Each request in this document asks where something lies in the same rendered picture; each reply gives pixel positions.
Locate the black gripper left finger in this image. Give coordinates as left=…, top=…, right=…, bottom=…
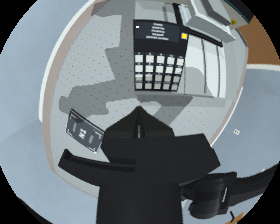
left=103, top=106, right=139, bottom=138

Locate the white multi-well plate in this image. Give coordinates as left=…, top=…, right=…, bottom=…
left=178, top=4, right=221, bottom=42

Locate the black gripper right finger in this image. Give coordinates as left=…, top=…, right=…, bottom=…
left=139, top=106, right=175, bottom=138

